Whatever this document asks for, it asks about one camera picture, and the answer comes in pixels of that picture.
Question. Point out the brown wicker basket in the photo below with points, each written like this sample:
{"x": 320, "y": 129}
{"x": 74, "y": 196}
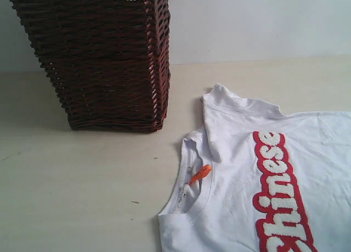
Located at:
{"x": 108, "y": 60}

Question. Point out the white t-shirt red lettering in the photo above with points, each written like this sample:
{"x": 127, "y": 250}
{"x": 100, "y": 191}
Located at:
{"x": 278, "y": 182}

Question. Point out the orange clothing tag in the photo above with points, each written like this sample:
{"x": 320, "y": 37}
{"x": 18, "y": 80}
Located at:
{"x": 202, "y": 173}

